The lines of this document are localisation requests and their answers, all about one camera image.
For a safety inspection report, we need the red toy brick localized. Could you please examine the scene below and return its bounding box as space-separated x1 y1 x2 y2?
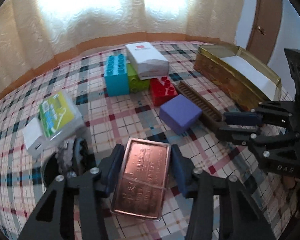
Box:
149 76 178 107

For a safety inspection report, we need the brass door knob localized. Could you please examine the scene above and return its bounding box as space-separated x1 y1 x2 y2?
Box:
256 25 266 35

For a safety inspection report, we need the purple foam block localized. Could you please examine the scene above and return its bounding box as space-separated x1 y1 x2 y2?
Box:
159 94 203 135

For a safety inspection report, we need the blue toy brick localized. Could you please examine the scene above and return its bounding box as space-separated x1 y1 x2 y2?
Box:
104 54 129 97

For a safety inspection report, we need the brown wooden door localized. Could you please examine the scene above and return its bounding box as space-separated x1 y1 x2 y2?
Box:
247 0 282 64

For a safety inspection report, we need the brown wooden comb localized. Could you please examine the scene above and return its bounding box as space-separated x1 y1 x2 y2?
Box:
175 81 224 133

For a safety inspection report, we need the gold rectangular tin tray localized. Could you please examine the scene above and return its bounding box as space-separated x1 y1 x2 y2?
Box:
194 44 282 111

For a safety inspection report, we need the cream lace curtain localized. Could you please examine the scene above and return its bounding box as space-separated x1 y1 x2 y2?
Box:
0 0 244 100

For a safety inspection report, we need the plaid tablecloth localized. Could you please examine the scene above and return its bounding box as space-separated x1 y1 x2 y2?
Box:
0 42 297 239

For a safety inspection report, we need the copper metal tin box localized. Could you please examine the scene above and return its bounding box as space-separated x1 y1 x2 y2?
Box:
110 138 171 221

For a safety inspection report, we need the white power adapter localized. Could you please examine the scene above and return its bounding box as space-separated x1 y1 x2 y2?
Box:
23 117 55 159

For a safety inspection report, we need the white paper box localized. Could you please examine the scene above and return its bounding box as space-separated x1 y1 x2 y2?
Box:
125 42 170 80

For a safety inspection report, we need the green tissue pack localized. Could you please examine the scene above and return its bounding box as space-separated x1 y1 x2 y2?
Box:
39 89 85 141

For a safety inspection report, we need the green toy brick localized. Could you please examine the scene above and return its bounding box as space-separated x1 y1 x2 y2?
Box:
127 63 150 93

